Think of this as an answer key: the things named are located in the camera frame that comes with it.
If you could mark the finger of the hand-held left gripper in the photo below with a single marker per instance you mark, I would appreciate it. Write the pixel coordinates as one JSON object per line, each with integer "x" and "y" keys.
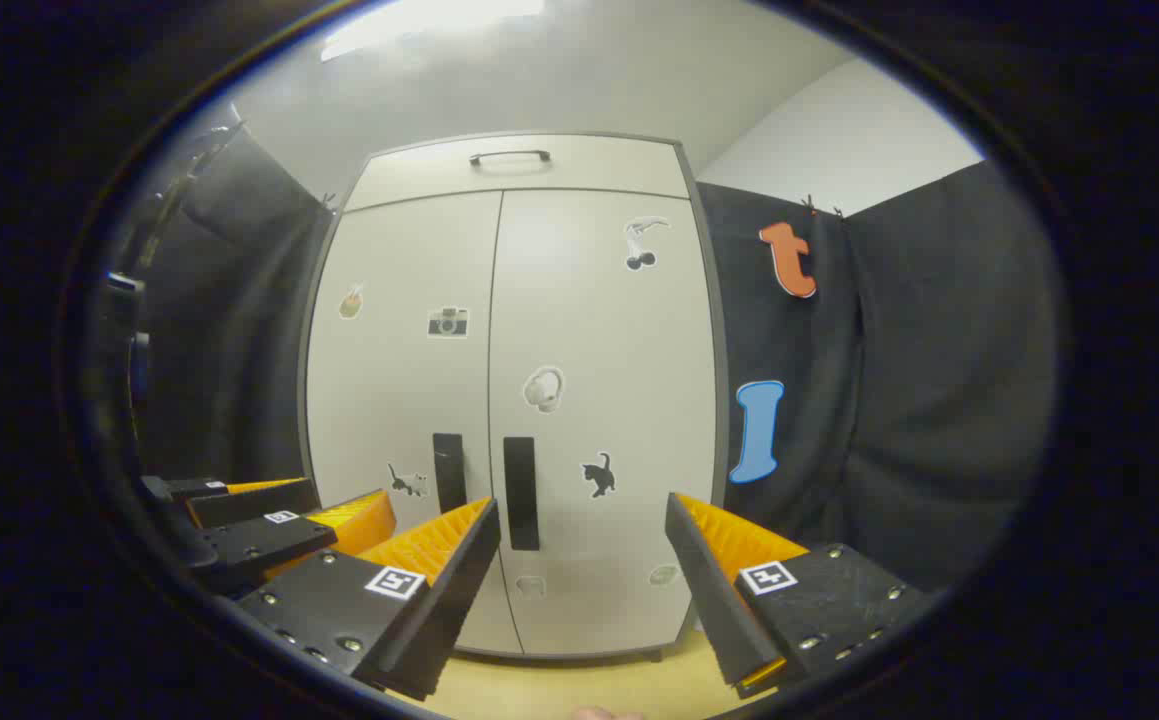
{"x": 259, "y": 545}
{"x": 254, "y": 503}

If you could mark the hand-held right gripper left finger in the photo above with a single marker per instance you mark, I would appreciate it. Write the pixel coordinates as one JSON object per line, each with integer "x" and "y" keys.
{"x": 459, "y": 590}

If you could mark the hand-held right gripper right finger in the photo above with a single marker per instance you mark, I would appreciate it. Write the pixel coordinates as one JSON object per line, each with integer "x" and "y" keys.
{"x": 709, "y": 600}

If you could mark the cabinet door with camera sticker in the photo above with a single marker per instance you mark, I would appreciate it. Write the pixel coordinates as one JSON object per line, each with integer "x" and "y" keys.
{"x": 389, "y": 380}

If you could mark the cabinet door with headphone sticker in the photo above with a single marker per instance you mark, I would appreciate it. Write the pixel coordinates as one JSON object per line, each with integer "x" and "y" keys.
{"x": 619, "y": 380}

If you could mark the white double-door shoe cabinet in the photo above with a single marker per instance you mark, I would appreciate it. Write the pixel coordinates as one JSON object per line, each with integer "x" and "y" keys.
{"x": 579, "y": 165}

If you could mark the dark camera stand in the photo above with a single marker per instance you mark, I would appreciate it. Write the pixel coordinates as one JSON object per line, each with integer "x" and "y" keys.
{"x": 124, "y": 290}

